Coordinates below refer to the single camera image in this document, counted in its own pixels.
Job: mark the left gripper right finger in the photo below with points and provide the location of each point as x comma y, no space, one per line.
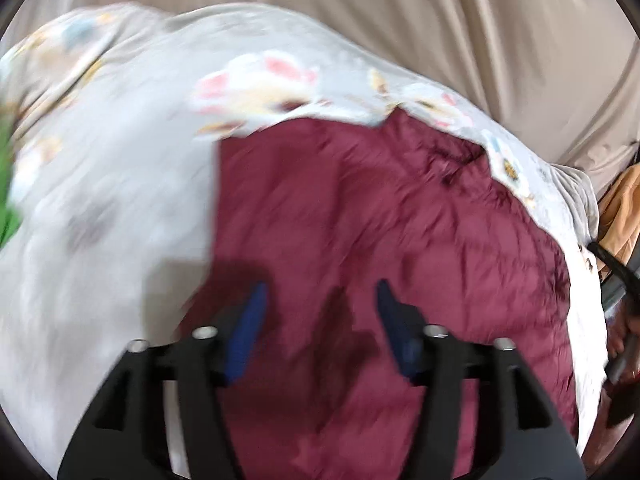
518,432

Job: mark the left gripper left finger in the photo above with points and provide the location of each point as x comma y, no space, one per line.
122,434

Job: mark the maroon quilted jacket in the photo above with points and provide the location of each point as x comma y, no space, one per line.
321,212

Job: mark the person's right hand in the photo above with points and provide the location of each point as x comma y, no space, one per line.
620,326

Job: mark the orange hanging garment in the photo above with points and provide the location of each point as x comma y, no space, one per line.
620,215

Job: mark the bright green cloth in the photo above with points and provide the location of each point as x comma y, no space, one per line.
10,219

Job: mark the white patterned bed sheet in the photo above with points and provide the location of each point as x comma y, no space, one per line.
115,114

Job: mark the beige fabric curtain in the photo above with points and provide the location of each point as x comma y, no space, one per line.
563,75

